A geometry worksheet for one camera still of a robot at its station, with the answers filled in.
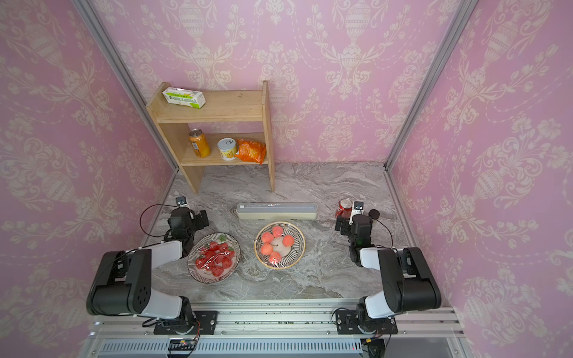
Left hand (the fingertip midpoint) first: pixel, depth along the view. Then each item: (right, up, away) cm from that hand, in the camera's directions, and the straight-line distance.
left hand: (192, 214), depth 94 cm
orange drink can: (+5, +29, -4) cm, 30 cm away
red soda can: (+64, +3, -2) cm, 64 cm away
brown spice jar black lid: (+75, +1, -4) cm, 75 cm away
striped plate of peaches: (+37, -12, -4) cm, 39 cm away
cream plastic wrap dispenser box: (+35, 0, +12) cm, 37 cm away
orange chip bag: (+25, +26, -4) cm, 36 cm away
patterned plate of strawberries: (+13, -15, -10) cm, 22 cm away
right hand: (+68, 0, 0) cm, 68 cm away
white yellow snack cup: (+16, +27, -3) cm, 32 cm away
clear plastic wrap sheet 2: (+37, -12, -4) cm, 39 cm away
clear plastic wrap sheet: (+13, -15, -10) cm, 22 cm away
